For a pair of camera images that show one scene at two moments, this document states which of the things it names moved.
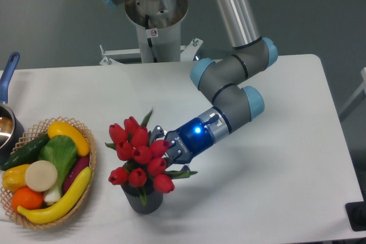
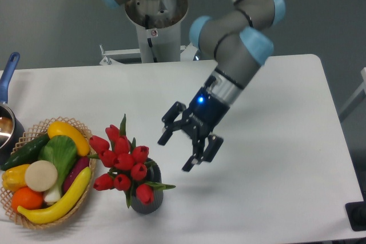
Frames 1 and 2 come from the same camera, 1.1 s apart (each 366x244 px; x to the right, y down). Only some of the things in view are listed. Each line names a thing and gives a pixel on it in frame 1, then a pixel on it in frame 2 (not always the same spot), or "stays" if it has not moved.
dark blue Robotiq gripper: x=193 y=139 to x=204 y=112
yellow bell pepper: x=13 y=178 stays
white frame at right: x=357 y=99 stays
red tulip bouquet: x=144 y=160 to x=128 y=167
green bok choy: x=62 y=151 stays
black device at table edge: x=356 y=211 stays
